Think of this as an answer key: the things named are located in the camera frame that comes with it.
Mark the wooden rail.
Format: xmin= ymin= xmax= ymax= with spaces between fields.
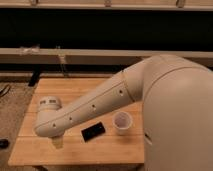
xmin=0 ymin=47 xmax=213 ymax=67
xmin=0 ymin=0 xmax=213 ymax=11

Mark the lower wooden rail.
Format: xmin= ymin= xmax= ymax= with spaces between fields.
xmin=0 ymin=47 xmax=213 ymax=67

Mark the black object on floor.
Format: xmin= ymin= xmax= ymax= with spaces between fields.
xmin=0 ymin=139 xmax=10 ymax=149

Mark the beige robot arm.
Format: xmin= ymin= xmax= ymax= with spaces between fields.
xmin=34 ymin=55 xmax=213 ymax=171

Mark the black cable left floor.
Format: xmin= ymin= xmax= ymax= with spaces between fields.
xmin=0 ymin=83 xmax=12 ymax=98

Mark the wooden table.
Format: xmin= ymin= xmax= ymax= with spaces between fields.
xmin=8 ymin=78 xmax=144 ymax=166

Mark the upper wooden rail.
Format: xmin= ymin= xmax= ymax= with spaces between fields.
xmin=0 ymin=0 xmax=213 ymax=11

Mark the white ceramic bowl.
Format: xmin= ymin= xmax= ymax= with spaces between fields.
xmin=112 ymin=111 xmax=133 ymax=136

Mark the black rectangular block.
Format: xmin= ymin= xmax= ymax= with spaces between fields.
xmin=81 ymin=122 xmax=105 ymax=142

